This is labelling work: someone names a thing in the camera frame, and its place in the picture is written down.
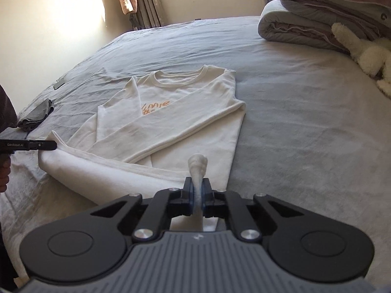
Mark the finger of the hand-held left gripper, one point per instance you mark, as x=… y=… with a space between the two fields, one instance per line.
x=44 y=145

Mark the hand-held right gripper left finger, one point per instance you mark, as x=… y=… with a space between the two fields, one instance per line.
x=190 y=198

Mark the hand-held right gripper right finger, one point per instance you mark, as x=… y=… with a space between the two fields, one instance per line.
x=207 y=200

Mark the cream printed sweatshirt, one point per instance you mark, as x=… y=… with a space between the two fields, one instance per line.
x=171 y=122

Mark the person's left hand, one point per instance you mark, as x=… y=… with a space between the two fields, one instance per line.
x=4 y=180

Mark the dark grey folded cloth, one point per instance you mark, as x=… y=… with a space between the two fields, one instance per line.
x=36 y=114

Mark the person's dark jacket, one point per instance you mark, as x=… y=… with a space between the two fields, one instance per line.
x=7 y=106

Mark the dark flat rectangular object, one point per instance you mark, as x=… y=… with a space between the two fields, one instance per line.
x=59 y=83

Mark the bed with grey sheet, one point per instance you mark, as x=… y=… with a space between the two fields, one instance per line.
x=290 y=113

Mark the grey folded quilt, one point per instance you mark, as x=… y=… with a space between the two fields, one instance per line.
x=293 y=21

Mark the cream plush toy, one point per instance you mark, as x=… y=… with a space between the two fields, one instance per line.
x=369 y=56

